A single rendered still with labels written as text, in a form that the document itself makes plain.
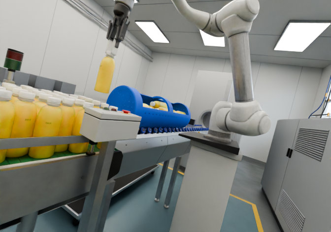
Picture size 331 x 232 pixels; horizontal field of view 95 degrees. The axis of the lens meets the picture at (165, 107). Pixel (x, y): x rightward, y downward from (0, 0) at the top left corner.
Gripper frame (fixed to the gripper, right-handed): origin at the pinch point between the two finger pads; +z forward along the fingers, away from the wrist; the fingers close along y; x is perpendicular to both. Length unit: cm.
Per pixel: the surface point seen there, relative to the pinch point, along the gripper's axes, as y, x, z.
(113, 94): 15.6, -20.0, 23.3
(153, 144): -7, -50, 52
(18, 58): 39.9, 23.3, 17.7
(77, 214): 32, -29, 125
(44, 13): 352, -63, -91
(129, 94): 0.8, -20.2, 20.5
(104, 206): -4, -20, 91
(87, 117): -20.3, 15.7, 31.4
